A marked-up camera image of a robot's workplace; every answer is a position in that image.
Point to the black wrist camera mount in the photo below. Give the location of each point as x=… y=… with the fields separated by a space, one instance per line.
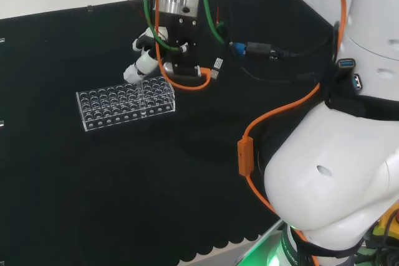
x=184 y=29

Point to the clear glass test tube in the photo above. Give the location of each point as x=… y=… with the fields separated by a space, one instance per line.
x=141 y=97

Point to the silver USB plug with label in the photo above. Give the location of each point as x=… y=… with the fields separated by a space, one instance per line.
x=215 y=73

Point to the clear plastic test tube rack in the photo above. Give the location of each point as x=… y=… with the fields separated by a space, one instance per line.
x=103 y=113

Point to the grey metal base plate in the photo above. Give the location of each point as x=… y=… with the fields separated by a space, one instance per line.
x=265 y=244

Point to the black USB hub blue ports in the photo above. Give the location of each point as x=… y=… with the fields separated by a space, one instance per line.
x=346 y=63

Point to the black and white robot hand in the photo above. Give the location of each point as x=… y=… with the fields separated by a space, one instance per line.
x=141 y=66

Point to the yellow stop button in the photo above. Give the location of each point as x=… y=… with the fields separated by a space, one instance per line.
x=385 y=230

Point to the black bench cloth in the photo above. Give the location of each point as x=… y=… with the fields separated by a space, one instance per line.
x=93 y=169

